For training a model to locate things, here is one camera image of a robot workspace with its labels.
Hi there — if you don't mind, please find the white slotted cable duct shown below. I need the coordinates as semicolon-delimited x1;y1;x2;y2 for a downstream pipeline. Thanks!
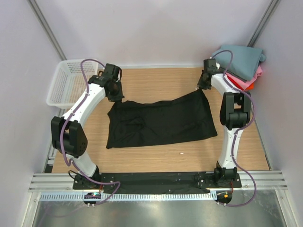
39;192;217;202

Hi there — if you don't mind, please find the purple cable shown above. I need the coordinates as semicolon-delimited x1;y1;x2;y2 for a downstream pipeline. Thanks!
59;58;121;205
217;49;258;209

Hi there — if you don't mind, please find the black t shirt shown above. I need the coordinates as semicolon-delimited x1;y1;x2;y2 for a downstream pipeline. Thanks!
106;90;217;149

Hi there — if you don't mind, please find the white plastic basket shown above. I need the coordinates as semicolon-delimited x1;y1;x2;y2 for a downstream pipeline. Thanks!
46;59;98;109

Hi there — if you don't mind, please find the folded red t shirt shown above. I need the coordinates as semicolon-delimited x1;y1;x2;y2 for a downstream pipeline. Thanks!
227;75;245;90

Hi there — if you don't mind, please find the folded teal t shirt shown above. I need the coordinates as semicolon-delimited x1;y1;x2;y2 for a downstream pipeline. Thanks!
212;45;267;81

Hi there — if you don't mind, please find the folded pink t shirt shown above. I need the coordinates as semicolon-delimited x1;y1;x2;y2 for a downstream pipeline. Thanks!
227;65;264;90

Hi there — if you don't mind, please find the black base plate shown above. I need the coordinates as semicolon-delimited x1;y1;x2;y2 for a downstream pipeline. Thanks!
72;171;242;195

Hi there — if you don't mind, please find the folded orange t shirt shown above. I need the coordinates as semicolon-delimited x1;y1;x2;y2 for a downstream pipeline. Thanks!
245;83;254;91

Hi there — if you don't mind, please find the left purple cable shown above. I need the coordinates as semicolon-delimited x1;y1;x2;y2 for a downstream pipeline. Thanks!
59;58;121;205

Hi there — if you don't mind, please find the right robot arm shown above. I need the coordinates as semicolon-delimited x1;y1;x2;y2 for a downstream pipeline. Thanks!
197;58;251;188

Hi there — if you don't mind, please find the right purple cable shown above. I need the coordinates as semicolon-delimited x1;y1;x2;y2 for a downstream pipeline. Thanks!
217;49;258;209

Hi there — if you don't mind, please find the folded grey t shirt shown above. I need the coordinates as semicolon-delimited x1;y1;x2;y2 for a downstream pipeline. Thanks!
226;71;247;82

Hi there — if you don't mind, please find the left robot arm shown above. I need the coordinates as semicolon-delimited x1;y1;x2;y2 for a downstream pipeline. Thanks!
51;63;124;189

